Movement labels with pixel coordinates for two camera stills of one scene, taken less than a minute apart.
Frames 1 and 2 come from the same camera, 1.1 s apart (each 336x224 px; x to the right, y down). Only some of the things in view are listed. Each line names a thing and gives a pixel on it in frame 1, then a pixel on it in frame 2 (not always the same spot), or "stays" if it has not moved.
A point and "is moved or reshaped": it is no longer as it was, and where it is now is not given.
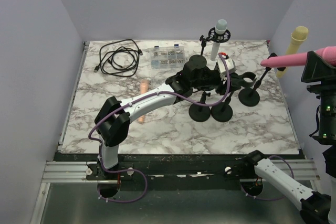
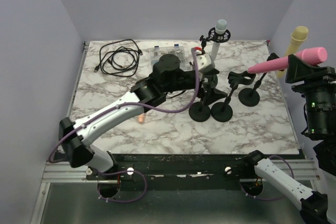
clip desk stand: [222, 112] stays
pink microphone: [328, 53] is moved or reshaped
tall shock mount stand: [214, 36] stays
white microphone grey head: [220, 28] stays
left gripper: [221, 88] -> [212, 94]
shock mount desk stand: [200, 113] stays
